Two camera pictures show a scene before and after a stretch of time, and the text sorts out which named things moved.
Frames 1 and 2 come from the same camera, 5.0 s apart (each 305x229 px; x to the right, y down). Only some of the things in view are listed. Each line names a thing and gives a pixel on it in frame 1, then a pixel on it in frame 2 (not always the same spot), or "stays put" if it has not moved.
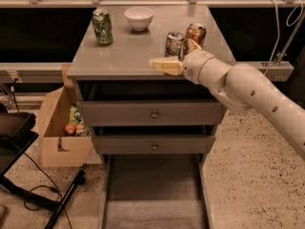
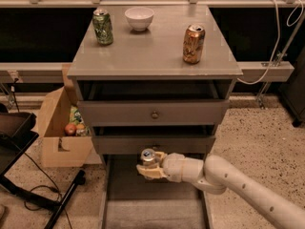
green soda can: x=103 y=28 stays put
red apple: x=70 y=130 stays put
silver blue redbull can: x=174 y=45 -> x=148 y=155
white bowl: x=139 y=17 stays put
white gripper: x=193 y=66 -> x=175 y=166
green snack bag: x=74 y=115 stays put
